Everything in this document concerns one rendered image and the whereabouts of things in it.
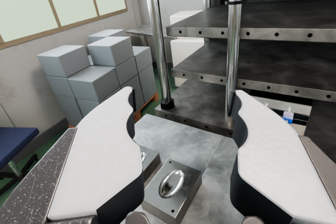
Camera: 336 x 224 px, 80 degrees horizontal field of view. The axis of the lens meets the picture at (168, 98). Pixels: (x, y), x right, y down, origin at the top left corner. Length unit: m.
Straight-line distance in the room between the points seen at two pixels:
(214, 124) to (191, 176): 0.44
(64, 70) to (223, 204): 1.83
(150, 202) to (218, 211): 0.24
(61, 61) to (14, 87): 0.63
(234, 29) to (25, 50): 2.16
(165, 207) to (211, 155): 0.34
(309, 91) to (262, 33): 0.32
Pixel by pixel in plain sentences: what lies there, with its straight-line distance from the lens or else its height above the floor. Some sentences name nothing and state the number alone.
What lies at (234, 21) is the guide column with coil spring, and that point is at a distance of 0.96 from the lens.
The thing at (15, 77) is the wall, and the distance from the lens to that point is 2.59.
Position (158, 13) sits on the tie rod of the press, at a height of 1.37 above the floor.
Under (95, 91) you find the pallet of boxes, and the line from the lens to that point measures 2.01.
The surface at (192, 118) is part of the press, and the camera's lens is 1.22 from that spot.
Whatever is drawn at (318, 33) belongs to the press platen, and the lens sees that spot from 0.98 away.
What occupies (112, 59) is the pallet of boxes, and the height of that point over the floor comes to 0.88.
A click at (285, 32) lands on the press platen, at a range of 0.98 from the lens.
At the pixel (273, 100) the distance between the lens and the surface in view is 1.10.
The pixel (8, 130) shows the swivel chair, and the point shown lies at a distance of 2.36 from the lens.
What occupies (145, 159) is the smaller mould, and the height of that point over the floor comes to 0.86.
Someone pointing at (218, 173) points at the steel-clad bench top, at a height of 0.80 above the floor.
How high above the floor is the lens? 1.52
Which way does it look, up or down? 30 degrees down
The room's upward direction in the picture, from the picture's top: 8 degrees counter-clockwise
